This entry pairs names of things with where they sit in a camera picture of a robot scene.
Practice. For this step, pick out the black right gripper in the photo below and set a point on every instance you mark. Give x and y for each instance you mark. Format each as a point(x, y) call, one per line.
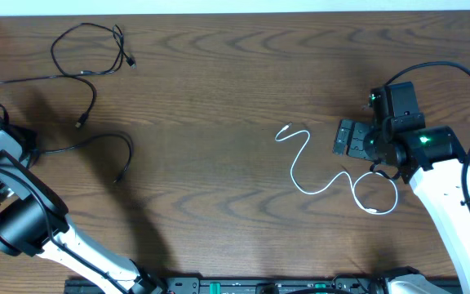
point(355, 148)

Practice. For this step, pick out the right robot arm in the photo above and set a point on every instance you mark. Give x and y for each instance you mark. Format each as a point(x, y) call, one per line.
point(429, 159)

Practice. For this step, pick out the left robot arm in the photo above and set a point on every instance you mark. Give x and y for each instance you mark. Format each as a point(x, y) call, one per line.
point(35, 221)

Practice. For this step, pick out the black equipment rail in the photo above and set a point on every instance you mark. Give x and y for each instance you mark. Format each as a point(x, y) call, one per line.
point(193, 285)

